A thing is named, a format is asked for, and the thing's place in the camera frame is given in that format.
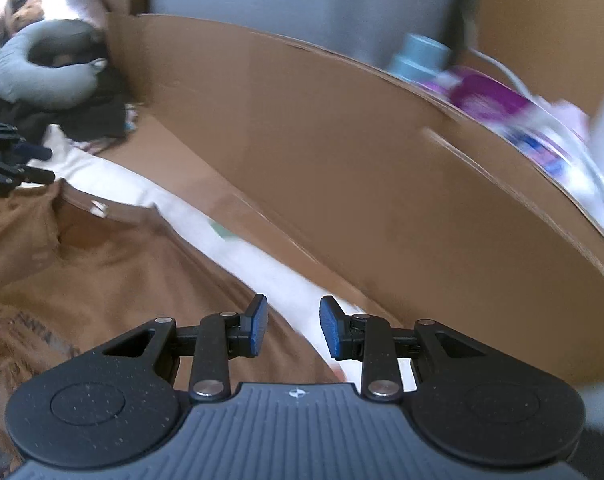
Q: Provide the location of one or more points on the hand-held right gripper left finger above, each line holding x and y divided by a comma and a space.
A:
257, 327

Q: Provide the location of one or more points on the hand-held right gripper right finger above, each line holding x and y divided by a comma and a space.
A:
332, 327

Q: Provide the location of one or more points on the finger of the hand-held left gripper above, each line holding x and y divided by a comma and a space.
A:
34, 151
31, 176

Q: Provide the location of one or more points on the brown printed t-shirt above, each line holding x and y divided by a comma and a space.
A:
106, 270

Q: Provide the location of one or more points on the black cloth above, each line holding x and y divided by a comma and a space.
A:
86, 120

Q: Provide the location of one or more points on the grey neck pillow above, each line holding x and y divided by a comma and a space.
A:
16, 75

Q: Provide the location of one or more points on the white printed bed sheet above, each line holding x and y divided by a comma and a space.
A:
181, 210

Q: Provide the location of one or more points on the small brown plush toy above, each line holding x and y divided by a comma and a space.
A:
24, 5

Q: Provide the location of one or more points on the brown cardboard sheet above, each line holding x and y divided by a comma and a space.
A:
307, 160

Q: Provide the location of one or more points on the purple and white packet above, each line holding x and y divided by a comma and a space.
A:
482, 95

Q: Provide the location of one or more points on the light blue bottle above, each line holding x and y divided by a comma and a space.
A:
419, 55

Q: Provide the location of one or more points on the grey washing machine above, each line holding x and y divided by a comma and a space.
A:
292, 0

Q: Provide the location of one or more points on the tall cardboard panel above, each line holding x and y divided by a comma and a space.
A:
532, 20

